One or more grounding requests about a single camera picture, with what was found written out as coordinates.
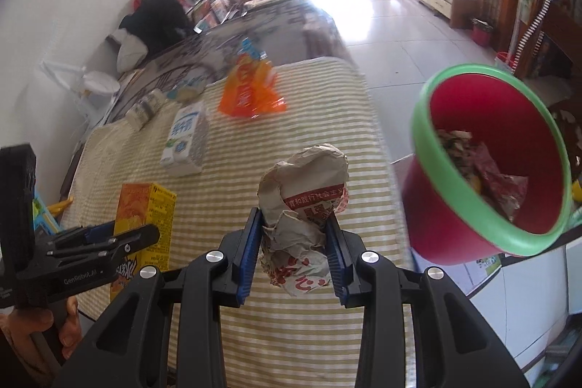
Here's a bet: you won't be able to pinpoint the black clothes pile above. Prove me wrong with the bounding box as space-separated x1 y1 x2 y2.
119 0 195 53

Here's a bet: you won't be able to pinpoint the crumpled blue white wrapper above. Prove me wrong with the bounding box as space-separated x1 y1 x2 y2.
175 76 206 104

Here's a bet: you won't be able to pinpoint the newspaper ball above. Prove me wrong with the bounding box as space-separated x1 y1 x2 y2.
257 143 350 299

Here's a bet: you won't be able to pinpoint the orange snack bag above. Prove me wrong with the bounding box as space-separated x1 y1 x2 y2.
218 39 287 120

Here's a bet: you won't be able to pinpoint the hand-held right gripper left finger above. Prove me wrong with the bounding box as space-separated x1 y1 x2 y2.
52 208 265 388

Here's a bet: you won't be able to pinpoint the red bin with green rim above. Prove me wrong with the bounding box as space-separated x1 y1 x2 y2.
400 63 573 266

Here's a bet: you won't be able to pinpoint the yellow green toy blocks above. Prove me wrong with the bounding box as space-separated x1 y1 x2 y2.
31 196 74 236

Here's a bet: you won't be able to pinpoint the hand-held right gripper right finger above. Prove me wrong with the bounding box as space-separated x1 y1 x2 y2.
324 219 530 388

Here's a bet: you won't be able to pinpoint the red dustpan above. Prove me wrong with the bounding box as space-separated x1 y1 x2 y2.
494 51 519 76

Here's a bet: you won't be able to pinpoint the yellow striped cloth mat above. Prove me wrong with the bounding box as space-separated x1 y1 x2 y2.
59 56 417 388

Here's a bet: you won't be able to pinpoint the white desk lamp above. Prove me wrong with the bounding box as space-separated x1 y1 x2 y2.
39 60 121 129

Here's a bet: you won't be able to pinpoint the white milk carton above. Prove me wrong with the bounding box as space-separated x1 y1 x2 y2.
159 101 211 176

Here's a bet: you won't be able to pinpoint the clear plastic bottle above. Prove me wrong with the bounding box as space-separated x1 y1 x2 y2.
129 90 166 129

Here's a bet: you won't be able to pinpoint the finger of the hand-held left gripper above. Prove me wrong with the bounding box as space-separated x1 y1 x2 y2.
43 220 117 247
43 224 161 269

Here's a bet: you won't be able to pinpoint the small red bucket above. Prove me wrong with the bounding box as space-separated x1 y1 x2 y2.
470 18 495 48

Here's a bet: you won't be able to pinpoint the clear magazine rack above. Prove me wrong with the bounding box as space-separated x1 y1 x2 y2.
173 0 243 35

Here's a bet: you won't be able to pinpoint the white pillow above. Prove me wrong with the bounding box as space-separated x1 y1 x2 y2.
115 29 152 73

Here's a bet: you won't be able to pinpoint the person's left hand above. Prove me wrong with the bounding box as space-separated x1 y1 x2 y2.
0 296 84 365

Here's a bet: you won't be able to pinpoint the yellow orange snack box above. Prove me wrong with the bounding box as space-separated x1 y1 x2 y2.
110 182 178 303

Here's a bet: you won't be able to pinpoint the grey floral blanket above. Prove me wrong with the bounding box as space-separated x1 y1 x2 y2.
104 0 352 131

